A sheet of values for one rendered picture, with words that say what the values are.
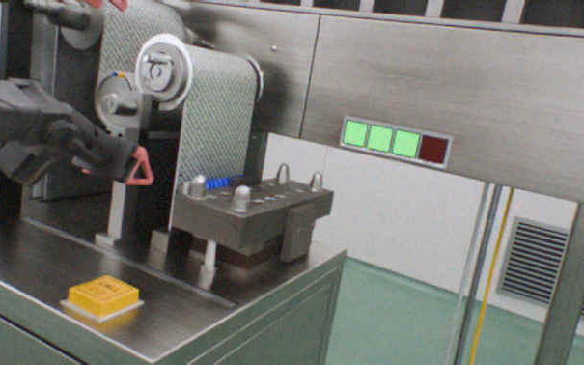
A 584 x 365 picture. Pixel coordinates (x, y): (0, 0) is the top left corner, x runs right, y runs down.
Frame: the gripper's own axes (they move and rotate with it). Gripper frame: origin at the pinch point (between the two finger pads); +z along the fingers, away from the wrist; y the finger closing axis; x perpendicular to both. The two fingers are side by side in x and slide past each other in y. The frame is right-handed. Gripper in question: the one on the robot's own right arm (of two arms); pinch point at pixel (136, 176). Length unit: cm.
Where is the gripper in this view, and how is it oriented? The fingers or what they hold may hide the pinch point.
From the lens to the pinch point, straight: 92.5
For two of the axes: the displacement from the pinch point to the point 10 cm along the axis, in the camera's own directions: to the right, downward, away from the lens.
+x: 3.7, -8.8, 3.1
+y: 8.8, 2.1, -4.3
